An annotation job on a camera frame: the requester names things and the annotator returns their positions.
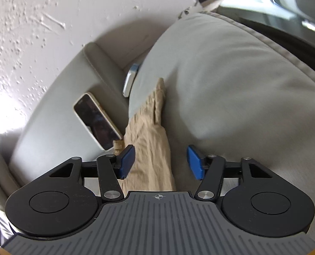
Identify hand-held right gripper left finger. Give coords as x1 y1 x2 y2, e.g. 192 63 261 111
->
49 145 136 201

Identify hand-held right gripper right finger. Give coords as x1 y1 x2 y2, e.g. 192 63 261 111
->
187 145 273 201

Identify khaki pants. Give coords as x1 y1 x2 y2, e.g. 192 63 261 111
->
113 78 177 192

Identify smartphone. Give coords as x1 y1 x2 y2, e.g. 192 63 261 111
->
73 92 123 151

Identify grey sofa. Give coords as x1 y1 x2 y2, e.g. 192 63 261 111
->
9 42 315 200

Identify silver flat device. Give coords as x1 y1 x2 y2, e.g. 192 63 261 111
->
122 64 138 97

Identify large grey cushion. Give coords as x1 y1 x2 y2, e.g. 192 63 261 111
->
128 12 315 189

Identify grey back cushion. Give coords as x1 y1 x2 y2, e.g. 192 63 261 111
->
0 145 24 234

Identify dark window frame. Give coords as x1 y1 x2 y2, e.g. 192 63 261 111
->
186 0 315 48

